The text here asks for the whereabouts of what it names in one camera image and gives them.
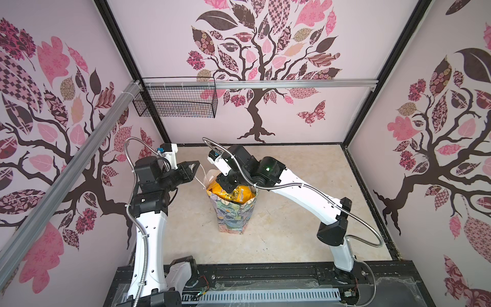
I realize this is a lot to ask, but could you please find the black base frame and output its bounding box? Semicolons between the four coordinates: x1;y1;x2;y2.
102;260;434;307

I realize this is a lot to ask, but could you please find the aluminium rail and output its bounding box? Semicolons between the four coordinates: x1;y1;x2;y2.
1;80;142;287
144;78;378;90

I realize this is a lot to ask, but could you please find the white slotted cable duct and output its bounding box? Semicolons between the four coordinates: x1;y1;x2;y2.
182;289;341;305

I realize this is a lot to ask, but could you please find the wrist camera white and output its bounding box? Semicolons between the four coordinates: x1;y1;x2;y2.
157;143;178;170
207;150;232;176

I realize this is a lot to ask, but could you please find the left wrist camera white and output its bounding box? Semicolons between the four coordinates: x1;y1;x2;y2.
157;143;178;170

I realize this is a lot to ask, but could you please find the yellow mango snack bag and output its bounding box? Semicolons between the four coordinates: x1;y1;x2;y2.
207;180;256;204

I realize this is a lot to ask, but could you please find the aluminium rail back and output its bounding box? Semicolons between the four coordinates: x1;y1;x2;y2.
144;78;378;90

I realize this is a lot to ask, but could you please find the aluminium rail left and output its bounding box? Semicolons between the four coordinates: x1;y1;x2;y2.
1;80;142;287

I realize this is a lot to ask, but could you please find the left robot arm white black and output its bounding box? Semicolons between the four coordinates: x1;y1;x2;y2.
120;143;200;306

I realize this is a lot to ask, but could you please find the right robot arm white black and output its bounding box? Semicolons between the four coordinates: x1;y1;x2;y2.
202;138;384;272

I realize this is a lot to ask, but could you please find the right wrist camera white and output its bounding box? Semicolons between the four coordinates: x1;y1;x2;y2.
207;150;232;176

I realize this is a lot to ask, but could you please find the black wire basket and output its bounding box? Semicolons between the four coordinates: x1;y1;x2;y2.
133;77;218;118

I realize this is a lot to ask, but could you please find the patterned paper gift bag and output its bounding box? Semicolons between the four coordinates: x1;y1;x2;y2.
195;166;258;235

